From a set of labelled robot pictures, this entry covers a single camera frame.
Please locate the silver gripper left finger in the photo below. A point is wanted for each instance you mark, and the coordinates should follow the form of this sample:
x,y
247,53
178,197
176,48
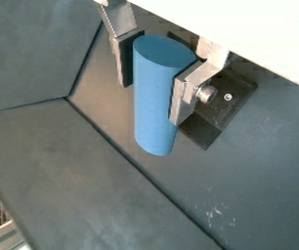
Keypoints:
x,y
119,19

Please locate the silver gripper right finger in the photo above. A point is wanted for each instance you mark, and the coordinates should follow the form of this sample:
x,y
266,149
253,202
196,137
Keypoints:
x,y
191,83

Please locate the light blue oval cylinder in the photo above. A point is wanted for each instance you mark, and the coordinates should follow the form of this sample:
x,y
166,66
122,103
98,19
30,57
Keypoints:
x,y
160,57

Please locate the black curved fixture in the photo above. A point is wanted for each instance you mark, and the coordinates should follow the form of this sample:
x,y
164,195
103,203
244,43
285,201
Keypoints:
x,y
207,122

